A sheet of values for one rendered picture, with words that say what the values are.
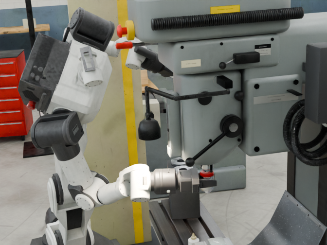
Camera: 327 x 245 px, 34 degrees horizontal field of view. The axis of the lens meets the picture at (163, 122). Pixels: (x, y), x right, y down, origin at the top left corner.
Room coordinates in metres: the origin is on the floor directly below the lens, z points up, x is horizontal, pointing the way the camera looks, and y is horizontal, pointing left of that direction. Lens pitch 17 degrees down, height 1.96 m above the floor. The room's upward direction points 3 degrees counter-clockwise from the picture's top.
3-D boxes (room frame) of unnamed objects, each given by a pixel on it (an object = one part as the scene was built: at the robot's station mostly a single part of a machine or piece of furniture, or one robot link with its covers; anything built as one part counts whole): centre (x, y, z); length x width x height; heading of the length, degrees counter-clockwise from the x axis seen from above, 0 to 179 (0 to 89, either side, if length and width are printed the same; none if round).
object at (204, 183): (1.63, -0.14, 1.23); 0.06 x 0.02 x 0.03; 89
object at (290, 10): (1.53, -0.20, 1.79); 0.45 x 0.04 x 0.04; 102
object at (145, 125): (1.60, 0.05, 1.45); 0.07 x 0.07 x 0.06
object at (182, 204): (2.11, -0.07, 1.01); 0.22 x 0.12 x 0.20; 2
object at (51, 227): (2.32, 0.49, 0.68); 0.21 x 0.20 x 0.13; 23
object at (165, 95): (1.52, 0.00, 1.58); 0.17 x 0.01 x 0.01; 30
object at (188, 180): (1.66, -0.05, 1.23); 0.13 x 0.12 x 0.10; 179
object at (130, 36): (1.62, 0.09, 1.76); 0.06 x 0.02 x 0.06; 12
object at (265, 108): (1.70, -0.33, 1.47); 0.24 x 0.19 x 0.26; 12
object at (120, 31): (1.61, 0.11, 1.76); 0.04 x 0.03 x 0.04; 12
